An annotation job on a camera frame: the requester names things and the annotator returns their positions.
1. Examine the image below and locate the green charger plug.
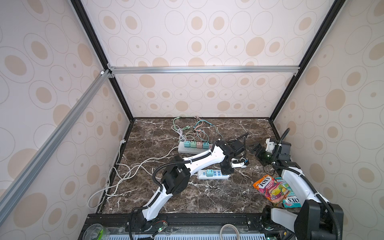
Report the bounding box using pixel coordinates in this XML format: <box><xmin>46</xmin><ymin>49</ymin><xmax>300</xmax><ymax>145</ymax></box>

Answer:
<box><xmin>190</xmin><ymin>141</ymin><xmax>197</xmax><ymax>148</ymax></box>

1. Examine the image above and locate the short white power strip blue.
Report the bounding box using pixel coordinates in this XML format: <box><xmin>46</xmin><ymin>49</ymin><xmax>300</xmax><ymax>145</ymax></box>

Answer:
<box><xmin>197</xmin><ymin>169</ymin><xmax>231</xmax><ymax>180</ymax></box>

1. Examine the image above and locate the long white power strip pastel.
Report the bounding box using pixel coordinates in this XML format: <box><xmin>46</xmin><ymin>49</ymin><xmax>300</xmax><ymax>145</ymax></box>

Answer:
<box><xmin>178</xmin><ymin>141</ymin><xmax>212</xmax><ymax>155</ymax></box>

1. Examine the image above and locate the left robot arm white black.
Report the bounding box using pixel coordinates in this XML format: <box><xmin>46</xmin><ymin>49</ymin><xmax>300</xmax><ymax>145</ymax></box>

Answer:
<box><xmin>130</xmin><ymin>135</ymin><xmax>249</xmax><ymax>232</ymax></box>

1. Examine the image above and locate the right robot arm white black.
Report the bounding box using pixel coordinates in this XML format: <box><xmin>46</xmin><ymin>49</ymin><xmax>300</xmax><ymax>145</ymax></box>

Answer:
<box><xmin>249</xmin><ymin>141</ymin><xmax>344</xmax><ymax>240</ymax></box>

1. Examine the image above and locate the orange Fox's candy bag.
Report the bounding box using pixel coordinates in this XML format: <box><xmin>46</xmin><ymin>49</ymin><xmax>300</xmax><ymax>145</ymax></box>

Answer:
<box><xmin>253</xmin><ymin>175</ymin><xmax>290</xmax><ymax>204</ymax></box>

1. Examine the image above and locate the green Fox's candy bag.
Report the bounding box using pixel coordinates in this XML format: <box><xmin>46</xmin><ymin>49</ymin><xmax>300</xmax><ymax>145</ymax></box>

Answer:
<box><xmin>275</xmin><ymin>177</ymin><xmax>301</xmax><ymax>208</ymax></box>

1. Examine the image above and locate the clear plastic cup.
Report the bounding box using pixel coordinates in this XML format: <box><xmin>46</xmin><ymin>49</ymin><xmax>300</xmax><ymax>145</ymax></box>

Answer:
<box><xmin>83</xmin><ymin>224</ymin><xmax>110</xmax><ymax>240</ymax></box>

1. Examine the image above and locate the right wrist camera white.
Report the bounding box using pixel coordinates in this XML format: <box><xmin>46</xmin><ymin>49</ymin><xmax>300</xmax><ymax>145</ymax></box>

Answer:
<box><xmin>266</xmin><ymin>138</ymin><xmax>276</xmax><ymax>154</ymax></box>

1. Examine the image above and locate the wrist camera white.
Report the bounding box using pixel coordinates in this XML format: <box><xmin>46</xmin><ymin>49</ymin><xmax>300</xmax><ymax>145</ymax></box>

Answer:
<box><xmin>266</xmin><ymin>138</ymin><xmax>276</xmax><ymax>154</ymax></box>
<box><xmin>232</xmin><ymin>159</ymin><xmax>249</xmax><ymax>168</ymax></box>

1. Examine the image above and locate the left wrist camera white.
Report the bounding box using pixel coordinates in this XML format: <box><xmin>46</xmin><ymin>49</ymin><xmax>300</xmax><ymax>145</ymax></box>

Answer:
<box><xmin>232</xmin><ymin>159</ymin><xmax>249</xmax><ymax>168</ymax></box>

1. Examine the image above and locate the teal multi-head cable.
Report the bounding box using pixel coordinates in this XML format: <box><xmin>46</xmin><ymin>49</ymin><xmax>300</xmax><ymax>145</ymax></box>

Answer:
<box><xmin>193</xmin><ymin>119</ymin><xmax>217</xmax><ymax>142</ymax></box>

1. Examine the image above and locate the pink multi-head cable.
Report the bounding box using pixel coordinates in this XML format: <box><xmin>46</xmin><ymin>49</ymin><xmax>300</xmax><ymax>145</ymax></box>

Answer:
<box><xmin>185</xmin><ymin>116</ymin><xmax>211</xmax><ymax>142</ymax></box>

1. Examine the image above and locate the green charging cable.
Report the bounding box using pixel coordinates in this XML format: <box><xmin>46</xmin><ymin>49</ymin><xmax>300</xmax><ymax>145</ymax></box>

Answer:
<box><xmin>172</xmin><ymin>116</ymin><xmax>193</xmax><ymax>134</ymax></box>

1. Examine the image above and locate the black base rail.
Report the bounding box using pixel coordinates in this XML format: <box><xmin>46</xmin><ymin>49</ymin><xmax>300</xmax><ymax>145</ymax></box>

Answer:
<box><xmin>79</xmin><ymin>213</ymin><xmax>295</xmax><ymax>240</ymax></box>

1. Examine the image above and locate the grey looped cable front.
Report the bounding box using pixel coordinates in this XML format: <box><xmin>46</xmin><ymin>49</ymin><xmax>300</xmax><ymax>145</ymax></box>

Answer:
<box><xmin>219</xmin><ymin>223</ymin><xmax>241</xmax><ymax>240</ymax></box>

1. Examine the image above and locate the silver aluminium rail horizontal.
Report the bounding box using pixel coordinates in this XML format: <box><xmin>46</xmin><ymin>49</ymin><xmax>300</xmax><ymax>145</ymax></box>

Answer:
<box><xmin>110</xmin><ymin>66</ymin><xmax>300</xmax><ymax>74</ymax></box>

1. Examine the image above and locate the silver aluminium rail diagonal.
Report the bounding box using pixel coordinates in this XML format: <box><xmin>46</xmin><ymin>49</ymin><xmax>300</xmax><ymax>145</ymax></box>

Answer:
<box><xmin>1</xmin><ymin>69</ymin><xmax>112</xmax><ymax>224</ymax></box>

